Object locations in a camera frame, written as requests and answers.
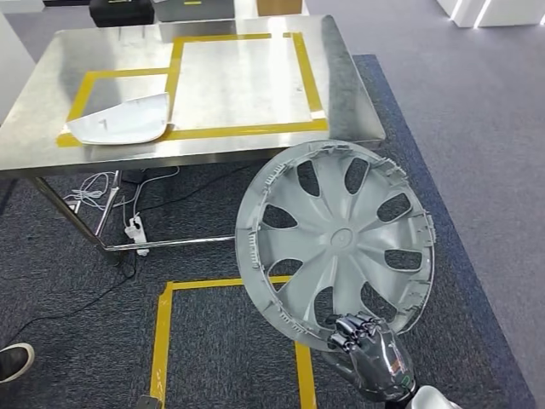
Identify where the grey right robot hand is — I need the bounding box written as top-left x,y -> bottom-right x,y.
322,312 -> 417,403

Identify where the silver plastic hubcap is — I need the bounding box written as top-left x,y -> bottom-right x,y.
234,140 -> 436,354

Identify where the stainless steel workbench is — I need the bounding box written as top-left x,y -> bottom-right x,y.
0,14 -> 386,267

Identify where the yellow floor tape square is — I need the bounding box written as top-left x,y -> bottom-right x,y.
148,275 -> 318,409

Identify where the yellow tape table marking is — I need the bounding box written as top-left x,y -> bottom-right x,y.
56,32 -> 329,149

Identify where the white power strip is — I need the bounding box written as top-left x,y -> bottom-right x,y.
124,216 -> 150,258

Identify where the brown cardboard box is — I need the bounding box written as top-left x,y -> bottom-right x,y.
256,0 -> 303,17

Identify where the white table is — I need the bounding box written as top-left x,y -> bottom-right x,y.
233,0 -> 311,19

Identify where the white car mirror cover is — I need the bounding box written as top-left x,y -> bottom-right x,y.
66,91 -> 170,147

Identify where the grey laptop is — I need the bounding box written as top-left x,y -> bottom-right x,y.
151,0 -> 236,24

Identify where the person's dark shoe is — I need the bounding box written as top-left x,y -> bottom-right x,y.
0,343 -> 36,385

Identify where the black carrying case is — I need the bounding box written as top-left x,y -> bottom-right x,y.
90,0 -> 155,28

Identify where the white cable bundle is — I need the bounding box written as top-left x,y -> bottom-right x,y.
63,166 -> 181,227

